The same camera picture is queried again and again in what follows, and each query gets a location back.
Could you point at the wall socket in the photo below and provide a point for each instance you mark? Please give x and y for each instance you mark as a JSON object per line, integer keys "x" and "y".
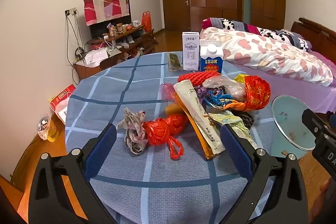
{"x": 71, "y": 11}

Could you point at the wooden headboard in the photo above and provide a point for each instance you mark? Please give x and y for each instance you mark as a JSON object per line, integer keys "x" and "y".
{"x": 315, "y": 32}

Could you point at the cow print patchwork blanket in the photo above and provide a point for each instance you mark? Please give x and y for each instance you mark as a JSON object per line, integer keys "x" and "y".
{"x": 236, "y": 24}

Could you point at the clear plastic bag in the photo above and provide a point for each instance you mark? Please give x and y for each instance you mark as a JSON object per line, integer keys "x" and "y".
{"x": 228, "y": 85}

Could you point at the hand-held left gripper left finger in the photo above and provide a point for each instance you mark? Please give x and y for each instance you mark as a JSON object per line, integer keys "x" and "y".
{"x": 101, "y": 150}

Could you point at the white mug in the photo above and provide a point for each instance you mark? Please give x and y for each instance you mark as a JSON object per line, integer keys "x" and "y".
{"x": 136, "y": 24}

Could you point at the beige long sachet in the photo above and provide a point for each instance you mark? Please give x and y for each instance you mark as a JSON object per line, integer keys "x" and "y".
{"x": 194, "y": 108}

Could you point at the black television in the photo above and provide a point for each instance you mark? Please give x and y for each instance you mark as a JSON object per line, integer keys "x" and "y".
{"x": 99, "y": 29}

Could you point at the wooden television cabinet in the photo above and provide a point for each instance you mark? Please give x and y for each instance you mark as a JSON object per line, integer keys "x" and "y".
{"x": 147, "y": 40}

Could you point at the light blue cartoon bucket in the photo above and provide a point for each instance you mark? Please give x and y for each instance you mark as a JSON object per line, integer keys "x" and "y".
{"x": 288, "y": 119}

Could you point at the clear bag of wrappers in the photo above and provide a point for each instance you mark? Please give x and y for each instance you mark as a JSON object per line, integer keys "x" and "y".
{"x": 43, "y": 125}

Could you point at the yellow printed bag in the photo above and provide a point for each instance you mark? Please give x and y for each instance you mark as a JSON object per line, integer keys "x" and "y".
{"x": 56, "y": 132}

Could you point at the red gold foil bag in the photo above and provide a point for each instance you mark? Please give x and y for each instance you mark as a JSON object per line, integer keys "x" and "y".
{"x": 258, "y": 92}

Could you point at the dark snack packet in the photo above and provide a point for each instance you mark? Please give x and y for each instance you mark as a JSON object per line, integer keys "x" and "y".
{"x": 174, "y": 62}

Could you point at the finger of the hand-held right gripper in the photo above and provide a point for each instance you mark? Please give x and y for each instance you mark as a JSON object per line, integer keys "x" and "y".
{"x": 313, "y": 123}

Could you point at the brown wicker chair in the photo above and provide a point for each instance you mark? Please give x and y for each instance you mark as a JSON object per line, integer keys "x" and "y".
{"x": 309, "y": 171}

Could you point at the wooden door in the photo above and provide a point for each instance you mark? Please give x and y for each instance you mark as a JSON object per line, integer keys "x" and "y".
{"x": 174, "y": 1}

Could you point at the black foam net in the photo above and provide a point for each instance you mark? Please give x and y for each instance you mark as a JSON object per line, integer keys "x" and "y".
{"x": 246, "y": 120}

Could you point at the blue checked tablecloth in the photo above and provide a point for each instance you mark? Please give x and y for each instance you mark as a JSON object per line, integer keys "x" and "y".
{"x": 157, "y": 187}

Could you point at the red patchwork cloth cover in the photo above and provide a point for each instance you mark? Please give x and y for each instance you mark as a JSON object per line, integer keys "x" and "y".
{"x": 105, "y": 8}

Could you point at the red foam net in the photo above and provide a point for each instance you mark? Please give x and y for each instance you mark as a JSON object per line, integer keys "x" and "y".
{"x": 197, "y": 77}

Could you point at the orange packet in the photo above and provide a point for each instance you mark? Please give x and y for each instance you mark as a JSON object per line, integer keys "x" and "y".
{"x": 207, "y": 154}

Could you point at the blue white capped carton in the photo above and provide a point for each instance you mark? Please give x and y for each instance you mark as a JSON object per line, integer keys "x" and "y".
{"x": 211, "y": 64}

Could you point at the heart print quilt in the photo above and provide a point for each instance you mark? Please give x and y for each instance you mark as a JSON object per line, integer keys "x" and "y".
{"x": 262, "y": 53}

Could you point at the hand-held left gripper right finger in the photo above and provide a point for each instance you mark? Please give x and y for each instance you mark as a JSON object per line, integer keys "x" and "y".
{"x": 235, "y": 153}

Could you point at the orange red shopping bag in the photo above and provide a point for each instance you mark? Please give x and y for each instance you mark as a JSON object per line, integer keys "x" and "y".
{"x": 147, "y": 22}

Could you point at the purple foil wrapper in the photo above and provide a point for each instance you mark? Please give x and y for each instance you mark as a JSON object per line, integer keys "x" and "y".
{"x": 200, "y": 94}

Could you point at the grey printed paper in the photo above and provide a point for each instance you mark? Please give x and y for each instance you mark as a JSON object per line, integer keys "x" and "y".
{"x": 134, "y": 134}

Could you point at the white purple milk carton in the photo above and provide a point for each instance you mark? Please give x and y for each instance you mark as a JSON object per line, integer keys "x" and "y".
{"x": 190, "y": 53}

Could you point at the knotted red plastic bag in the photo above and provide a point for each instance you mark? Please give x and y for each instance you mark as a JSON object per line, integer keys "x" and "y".
{"x": 160, "y": 132}

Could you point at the frosted glass door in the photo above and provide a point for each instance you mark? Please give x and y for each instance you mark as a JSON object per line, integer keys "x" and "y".
{"x": 247, "y": 1}

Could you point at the blue orange wrapper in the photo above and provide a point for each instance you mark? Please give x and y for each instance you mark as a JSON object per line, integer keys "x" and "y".
{"x": 220, "y": 103}

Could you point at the pink plastic bag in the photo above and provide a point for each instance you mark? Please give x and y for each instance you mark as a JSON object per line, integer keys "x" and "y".
{"x": 168, "y": 91}

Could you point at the yellow wrapper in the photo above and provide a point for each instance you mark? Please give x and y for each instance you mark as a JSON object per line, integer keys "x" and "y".
{"x": 231, "y": 121}

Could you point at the red white cardboard box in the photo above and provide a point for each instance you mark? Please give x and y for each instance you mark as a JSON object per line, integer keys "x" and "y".
{"x": 61, "y": 103}

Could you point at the cluster of small jars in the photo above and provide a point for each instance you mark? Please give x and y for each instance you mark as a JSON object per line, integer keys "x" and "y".
{"x": 119, "y": 29}

